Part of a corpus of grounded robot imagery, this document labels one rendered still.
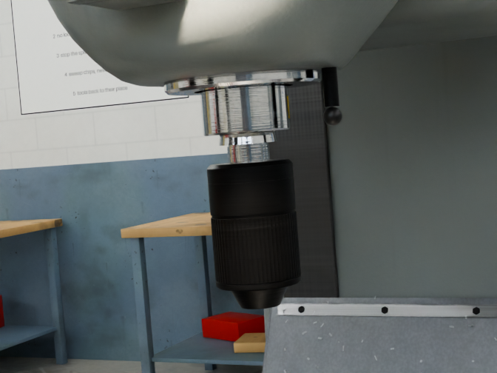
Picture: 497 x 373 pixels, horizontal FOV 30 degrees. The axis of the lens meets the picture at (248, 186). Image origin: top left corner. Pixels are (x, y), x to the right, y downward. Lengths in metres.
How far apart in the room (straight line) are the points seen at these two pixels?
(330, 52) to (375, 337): 0.45
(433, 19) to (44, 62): 5.31
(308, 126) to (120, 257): 4.75
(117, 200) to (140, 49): 5.13
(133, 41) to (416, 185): 0.47
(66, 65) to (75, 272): 1.26
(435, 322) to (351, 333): 0.08
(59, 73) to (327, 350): 4.98
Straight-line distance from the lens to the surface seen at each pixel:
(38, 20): 5.89
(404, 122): 0.86
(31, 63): 5.91
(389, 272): 0.88
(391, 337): 0.87
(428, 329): 0.86
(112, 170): 5.57
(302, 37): 0.44
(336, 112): 0.48
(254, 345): 4.58
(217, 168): 0.49
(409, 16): 0.59
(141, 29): 0.44
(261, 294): 0.50
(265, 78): 0.47
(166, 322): 5.51
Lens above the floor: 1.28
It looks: 3 degrees down
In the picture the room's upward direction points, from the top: 5 degrees counter-clockwise
